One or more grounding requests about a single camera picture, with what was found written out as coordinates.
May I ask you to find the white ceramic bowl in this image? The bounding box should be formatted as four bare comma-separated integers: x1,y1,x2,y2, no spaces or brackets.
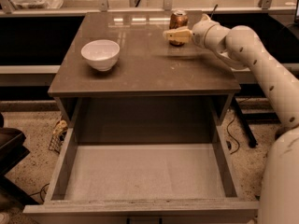
81,39,120,71

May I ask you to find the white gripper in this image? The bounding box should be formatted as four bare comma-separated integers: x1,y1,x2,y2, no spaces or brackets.
163,13,229,52

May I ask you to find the wire basket on floor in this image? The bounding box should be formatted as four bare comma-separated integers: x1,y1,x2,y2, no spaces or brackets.
49,120,68,153

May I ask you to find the orange soda can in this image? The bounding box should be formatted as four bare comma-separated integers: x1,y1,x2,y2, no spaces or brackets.
168,9,189,47

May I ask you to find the grey cabinet with glossy top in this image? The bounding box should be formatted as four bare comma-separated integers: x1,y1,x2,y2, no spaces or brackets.
49,12,240,145

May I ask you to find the open grey top drawer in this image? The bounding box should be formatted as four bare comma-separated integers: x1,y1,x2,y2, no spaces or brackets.
24,96,258,224

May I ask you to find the black cable on floor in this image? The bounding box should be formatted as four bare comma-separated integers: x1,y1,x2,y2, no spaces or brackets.
225,109,241,156

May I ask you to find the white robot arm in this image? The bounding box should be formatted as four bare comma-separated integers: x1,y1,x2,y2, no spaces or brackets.
164,14,299,224

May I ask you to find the black table leg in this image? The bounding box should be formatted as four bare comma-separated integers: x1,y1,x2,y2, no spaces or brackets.
232,98,258,148

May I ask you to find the black chair at left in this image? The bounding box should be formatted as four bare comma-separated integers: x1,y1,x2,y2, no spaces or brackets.
0,114,37,206

